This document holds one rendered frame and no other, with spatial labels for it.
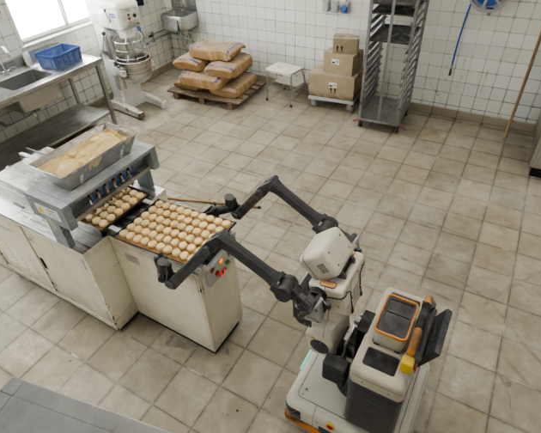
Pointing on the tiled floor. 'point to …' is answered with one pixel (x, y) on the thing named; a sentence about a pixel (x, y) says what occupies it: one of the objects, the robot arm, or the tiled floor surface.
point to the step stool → (287, 76)
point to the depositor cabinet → (9, 226)
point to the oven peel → (529, 67)
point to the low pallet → (216, 95)
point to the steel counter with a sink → (3, 88)
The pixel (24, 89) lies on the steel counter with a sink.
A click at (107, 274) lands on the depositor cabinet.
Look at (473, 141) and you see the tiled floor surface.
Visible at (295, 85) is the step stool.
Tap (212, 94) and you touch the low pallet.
